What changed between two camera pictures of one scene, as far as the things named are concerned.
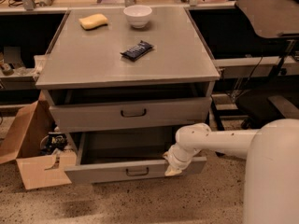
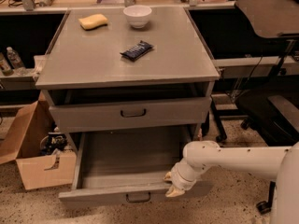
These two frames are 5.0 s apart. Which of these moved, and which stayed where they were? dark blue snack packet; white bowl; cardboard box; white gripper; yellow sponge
Moved: white gripper
Stayed: yellow sponge; white bowl; dark blue snack packet; cardboard box
